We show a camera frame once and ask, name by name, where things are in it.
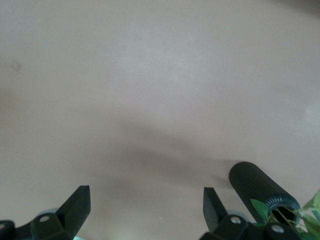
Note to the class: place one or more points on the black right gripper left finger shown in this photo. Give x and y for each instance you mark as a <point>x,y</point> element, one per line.
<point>65,220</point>

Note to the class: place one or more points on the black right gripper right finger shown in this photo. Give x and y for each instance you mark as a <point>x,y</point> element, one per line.
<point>222,225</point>

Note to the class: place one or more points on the green artificial plant sprig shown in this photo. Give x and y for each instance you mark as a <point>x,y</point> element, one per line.
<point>260,208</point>

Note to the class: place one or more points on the black ribbed cylinder vase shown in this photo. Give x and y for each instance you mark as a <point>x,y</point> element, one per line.
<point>252,182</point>

